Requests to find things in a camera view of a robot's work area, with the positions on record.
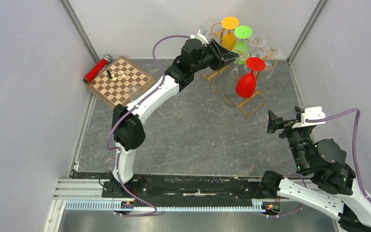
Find orange wine glass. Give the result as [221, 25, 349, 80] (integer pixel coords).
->
[220, 16, 239, 51]

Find green wine glass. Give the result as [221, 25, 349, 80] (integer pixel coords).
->
[234, 25, 253, 64]

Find red wine glass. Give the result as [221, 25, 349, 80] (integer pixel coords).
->
[235, 57, 265, 98]

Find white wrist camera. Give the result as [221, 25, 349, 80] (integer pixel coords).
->
[195, 28, 209, 44]
[292, 106, 326, 129]

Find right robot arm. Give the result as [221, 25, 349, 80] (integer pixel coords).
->
[259, 106, 371, 232]

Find clear back wine glass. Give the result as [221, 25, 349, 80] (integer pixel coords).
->
[247, 34, 267, 59]

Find clear green-rimmed wine glass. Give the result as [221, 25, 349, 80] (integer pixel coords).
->
[225, 48, 241, 94]

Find wooden chessboard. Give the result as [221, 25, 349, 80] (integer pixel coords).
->
[85, 56, 156, 108]

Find red glitter tube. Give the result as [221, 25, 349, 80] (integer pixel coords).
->
[82, 55, 112, 84]

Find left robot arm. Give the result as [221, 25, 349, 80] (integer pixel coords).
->
[108, 39, 239, 197]

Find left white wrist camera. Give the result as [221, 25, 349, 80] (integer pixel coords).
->
[195, 28, 209, 44]

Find black chess piece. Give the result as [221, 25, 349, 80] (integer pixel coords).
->
[106, 70, 112, 79]

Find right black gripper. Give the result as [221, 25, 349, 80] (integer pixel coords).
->
[265, 108, 311, 171]

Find gold wire glass rack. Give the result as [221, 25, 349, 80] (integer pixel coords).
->
[201, 16, 281, 118]

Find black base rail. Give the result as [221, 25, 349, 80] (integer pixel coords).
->
[96, 173, 282, 212]

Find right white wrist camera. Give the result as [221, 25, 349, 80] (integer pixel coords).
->
[292, 106, 326, 129]

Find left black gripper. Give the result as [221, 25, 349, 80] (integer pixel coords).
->
[191, 39, 239, 73]

